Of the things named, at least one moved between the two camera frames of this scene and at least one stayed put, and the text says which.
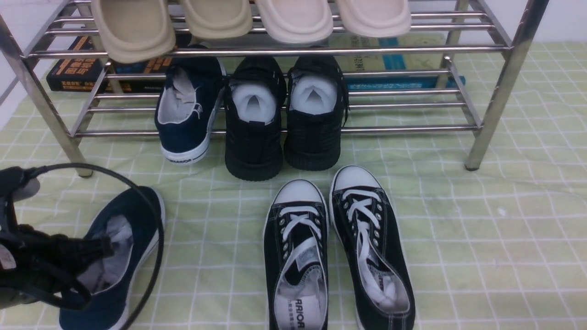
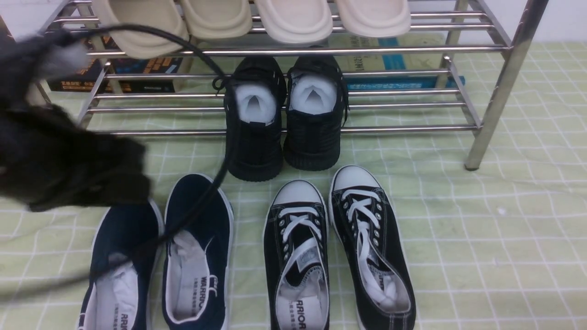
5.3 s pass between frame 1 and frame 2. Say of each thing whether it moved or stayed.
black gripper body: moved
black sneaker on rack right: stayed
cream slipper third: stayed
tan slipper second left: stayed
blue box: stayed
